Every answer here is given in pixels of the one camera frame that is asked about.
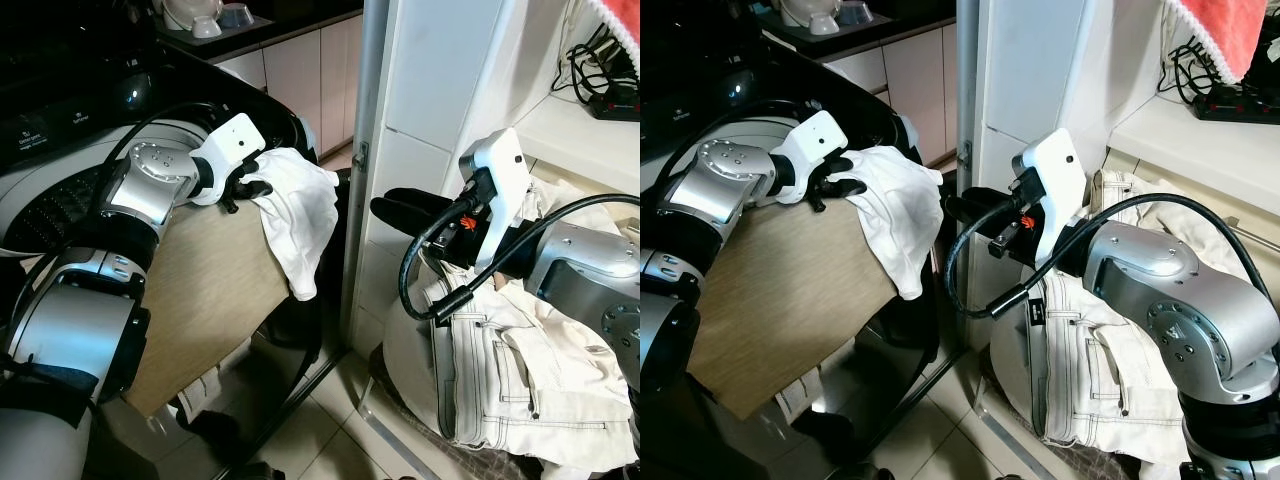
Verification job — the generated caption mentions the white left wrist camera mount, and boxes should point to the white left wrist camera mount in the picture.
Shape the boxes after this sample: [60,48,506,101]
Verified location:
[768,111,851,207]
[188,113,267,207]

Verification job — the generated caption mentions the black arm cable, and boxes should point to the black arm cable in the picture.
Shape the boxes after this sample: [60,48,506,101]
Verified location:
[640,99,803,193]
[8,100,224,283]
[399,194,641,327]
[944,192,1271,321]

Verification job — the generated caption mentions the white shelf unit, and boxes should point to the white shelf unit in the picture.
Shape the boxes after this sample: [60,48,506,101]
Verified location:
[355,0,641,353]
[975,0,1280,351]

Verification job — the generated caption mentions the grey metal door frame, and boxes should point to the grey metal door frame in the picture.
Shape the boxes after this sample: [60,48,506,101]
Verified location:
[953,0,989,353]
[338,0,393,353]

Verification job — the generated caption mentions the white cloth garment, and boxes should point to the white cloth garment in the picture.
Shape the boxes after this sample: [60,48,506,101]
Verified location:
[842,145,947,302]
[247,147,342,302]

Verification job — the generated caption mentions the red towel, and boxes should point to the red towel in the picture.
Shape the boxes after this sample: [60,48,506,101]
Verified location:
[588,0,641,47]
[1172,0,1271,83]

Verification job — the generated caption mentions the beige stitched jeans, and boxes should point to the beige stitched jeans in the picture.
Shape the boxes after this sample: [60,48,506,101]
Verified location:
[988,168,1280,467]
[384,172,641,473]

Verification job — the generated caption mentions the black top-loading washing machine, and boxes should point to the black top-loading washing machine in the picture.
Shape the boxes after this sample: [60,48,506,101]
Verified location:
[0,40,353,480]
[640,40,963,480]

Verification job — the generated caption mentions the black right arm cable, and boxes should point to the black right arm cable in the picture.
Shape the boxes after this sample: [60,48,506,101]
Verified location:
[944,192,1271,321]
[399,194,641,327]

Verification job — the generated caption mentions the white cabinet with dark countertop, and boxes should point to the white cabinet with dark countertop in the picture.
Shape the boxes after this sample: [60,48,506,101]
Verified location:
[155,8,364,167]
[758,8,961,169]

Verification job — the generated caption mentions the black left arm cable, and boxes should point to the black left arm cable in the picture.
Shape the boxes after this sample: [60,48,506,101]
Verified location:
[640,99,803,193]
[8,100,224,283]

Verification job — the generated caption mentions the white ceramic pot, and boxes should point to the white ceramic pot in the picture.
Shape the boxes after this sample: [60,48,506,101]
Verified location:
[160,0,227,40]
[780,0,847,37]

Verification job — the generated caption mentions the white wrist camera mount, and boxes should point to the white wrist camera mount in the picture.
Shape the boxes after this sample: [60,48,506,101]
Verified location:
[768,111,851,207]
[188,113,267,207]
[1011,127,1093,271]
[457,127,533,273]

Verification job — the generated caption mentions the tangled black power cords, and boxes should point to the tangled black power cords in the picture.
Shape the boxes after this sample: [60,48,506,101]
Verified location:
[553,18,633,107]
[1158,34,1249,103]

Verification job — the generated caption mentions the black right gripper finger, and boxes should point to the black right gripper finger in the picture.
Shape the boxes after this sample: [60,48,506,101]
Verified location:
[384,187,467,214]
[369,197,453,238]
[964,187,1023,211]
[944,196,1013,229]

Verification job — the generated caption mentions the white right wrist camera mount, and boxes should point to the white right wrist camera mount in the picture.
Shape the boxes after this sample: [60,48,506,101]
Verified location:
[1011,127,1093,271]
[457,127,533,273]

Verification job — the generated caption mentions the black power strip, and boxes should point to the black power strip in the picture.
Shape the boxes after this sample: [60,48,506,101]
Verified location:
[583,84,641,123]
[1193,92,1280,125]

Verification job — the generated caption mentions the brown washer lid panel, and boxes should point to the brown washer lid panel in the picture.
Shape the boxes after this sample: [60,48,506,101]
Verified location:
[122,195,301,418]
[685,195,907,422]

